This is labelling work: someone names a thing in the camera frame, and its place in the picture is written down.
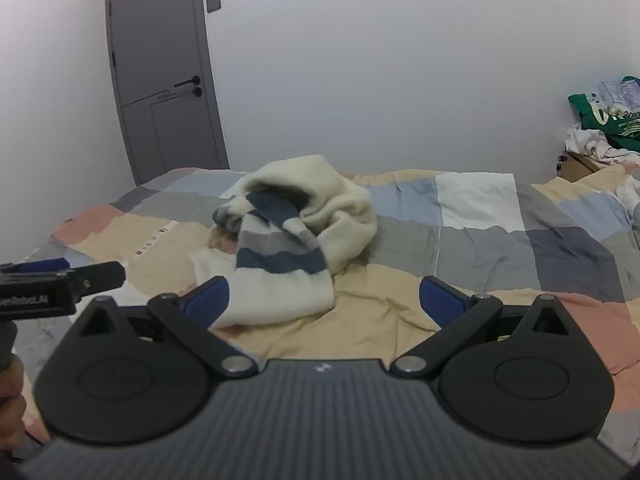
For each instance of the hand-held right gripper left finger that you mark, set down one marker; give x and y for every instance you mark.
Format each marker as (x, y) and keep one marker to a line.
(209, 299)

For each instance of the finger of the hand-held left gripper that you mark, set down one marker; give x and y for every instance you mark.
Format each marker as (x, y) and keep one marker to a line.
(45, 265)
(102, 275)

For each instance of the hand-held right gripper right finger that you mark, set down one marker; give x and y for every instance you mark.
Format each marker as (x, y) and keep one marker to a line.
(440, 300)

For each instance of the cream blue striped sweater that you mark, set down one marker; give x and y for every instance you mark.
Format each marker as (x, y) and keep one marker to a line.
(305, 205)

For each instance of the white crumpled clothes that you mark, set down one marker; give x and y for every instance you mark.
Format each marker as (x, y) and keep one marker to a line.
(595, 146)

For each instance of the person's left hand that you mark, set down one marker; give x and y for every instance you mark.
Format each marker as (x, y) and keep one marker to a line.
(10, 400)

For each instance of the patchwork bed cover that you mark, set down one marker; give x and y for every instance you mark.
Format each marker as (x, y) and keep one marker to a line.
(470, 260)

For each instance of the brown cardboard box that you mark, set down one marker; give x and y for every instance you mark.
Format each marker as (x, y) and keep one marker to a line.
(575, 165)

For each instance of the grey door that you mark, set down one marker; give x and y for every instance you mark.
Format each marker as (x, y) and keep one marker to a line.
(160, 70)

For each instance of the white cloth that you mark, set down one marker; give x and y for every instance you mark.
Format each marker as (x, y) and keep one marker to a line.
(631, 195)

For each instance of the green printed bag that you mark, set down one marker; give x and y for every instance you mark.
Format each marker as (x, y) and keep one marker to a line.
(600, 122)

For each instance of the clear plastic bag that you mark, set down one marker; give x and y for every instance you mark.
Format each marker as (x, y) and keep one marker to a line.
(617, 92)

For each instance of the grey light switch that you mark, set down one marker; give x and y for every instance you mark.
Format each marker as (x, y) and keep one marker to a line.
(214, 2)

